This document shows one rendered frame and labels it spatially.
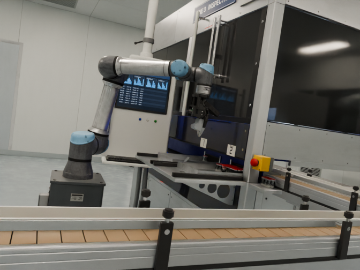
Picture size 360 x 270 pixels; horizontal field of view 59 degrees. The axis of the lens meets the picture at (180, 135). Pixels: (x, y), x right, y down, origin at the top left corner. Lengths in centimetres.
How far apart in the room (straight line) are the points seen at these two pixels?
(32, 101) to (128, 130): 461
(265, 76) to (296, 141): 40
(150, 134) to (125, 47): 484
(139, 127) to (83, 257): 194
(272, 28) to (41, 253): 148
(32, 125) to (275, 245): 642
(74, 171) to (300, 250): 118
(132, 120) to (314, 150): 129
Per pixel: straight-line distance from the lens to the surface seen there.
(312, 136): 193
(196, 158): 226
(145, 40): 256
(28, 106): 691
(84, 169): 168
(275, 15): 177
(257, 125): 168
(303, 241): 80
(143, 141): 247
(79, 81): 695
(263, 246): 73
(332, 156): 207
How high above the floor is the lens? 116
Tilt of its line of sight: 3 degrees down
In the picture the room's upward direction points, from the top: 8 degrees clockwise
